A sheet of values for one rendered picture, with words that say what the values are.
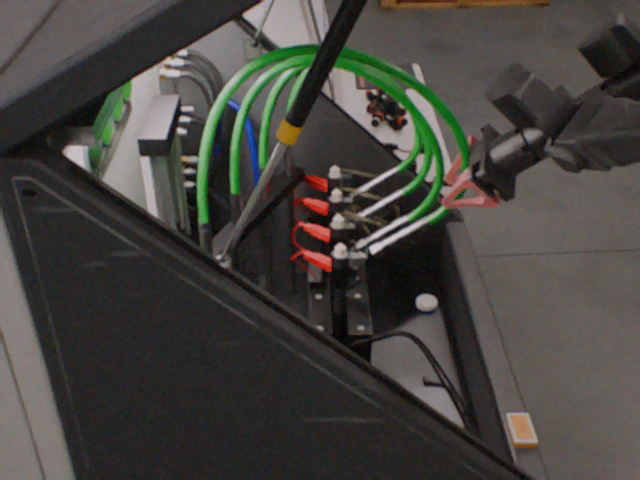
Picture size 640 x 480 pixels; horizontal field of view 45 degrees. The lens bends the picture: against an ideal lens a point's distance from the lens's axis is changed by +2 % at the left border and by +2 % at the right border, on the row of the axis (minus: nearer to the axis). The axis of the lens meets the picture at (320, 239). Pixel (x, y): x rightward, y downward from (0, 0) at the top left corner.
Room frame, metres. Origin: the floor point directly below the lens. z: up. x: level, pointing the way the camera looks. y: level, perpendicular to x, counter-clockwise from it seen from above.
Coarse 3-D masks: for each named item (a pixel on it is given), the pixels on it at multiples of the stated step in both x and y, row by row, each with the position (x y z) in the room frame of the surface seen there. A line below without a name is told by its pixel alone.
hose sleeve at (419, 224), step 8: (416, 224) 0.93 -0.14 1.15; (424, 224) 0.92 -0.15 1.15; (400, 232) 0.93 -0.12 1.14; (408, 232) 0.92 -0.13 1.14; (416, 232) 0.92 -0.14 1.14; (384, 240) 0.93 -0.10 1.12; (392, 240) 0.92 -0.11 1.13; (400, 240) 0.92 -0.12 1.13; (384, 248) 0.92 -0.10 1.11; (392, 248) 0.92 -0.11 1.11
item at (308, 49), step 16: (288, 48) 0.92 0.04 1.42; (304, 48) 0.92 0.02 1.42; (256, 64) 0.92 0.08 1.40; (368, 64) 0.92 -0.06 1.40; (384, 64) 0.92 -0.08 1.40; (240, 80) 0.92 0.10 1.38; (400, 80) 0.92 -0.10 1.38; (416, 80) 0.93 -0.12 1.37; (224, 96) 0.92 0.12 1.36; (432, 96) 0.92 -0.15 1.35; (448, 112) 0.92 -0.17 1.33; (208, 128) 0.92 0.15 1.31; (208, 144) 0.92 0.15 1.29; (464, 144) 0.92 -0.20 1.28; (208, 160) 0.92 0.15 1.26; (464, 160) 0.92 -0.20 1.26; (464, 192) 0.92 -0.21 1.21; (208, 224) 0.92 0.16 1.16
